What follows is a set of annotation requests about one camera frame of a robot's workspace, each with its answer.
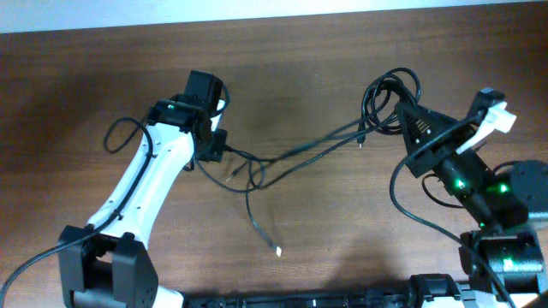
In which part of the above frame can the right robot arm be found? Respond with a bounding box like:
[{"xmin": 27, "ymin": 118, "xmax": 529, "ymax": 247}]
[{"xmin": 389, "ymin": 98, "xmax": 547, "ymax": 307}]

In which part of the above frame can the left camera cable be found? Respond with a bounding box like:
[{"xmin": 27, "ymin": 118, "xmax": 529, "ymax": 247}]
[{"xmin": 0, "ymin": 83, "xmax": 232, "ymax": 300}]

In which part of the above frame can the camera cable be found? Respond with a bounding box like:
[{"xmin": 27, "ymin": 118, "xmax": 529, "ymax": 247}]
[
  {"xmin": 388, "ymin": 111, "xmax": 519, "ymax": 308},
  {"xmin": 0, "ymin": 83, "xmax": 232, "ymax": 300}
]

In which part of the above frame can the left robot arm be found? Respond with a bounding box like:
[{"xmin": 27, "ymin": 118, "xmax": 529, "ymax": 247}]
[{"xmin": 58, "ymin": 71, "xmax": 229, "ymax": 307}]

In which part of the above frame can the right camera cable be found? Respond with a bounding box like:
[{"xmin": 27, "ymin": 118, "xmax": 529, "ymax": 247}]
[{"xmin": 388, "ymin": 111, "xmax": 519, "ymax": 308}]

